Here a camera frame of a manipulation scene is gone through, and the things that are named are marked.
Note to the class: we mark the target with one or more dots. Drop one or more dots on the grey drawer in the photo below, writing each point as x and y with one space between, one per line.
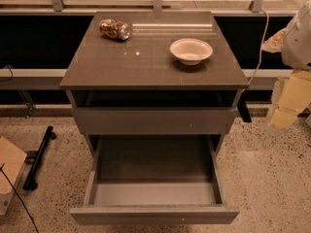
154 180
153 122

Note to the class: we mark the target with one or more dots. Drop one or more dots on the white bowl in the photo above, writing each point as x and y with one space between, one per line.
191 51

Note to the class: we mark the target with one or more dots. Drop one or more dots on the black metal bar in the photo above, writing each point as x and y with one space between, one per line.
30 182

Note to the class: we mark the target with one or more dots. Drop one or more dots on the grey top drawer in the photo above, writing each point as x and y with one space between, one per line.
153 122

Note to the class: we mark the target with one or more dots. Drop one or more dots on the crushed soda can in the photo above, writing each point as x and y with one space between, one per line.
113 29

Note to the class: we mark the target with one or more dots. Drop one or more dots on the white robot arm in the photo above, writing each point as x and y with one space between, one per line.
302 20

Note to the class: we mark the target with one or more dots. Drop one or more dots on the grey drawer cabinet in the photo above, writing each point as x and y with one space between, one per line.
142 74

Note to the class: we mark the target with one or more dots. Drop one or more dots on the cardboard box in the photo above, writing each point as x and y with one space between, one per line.
12 159

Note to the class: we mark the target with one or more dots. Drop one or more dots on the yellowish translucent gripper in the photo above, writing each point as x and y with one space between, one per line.
297 46

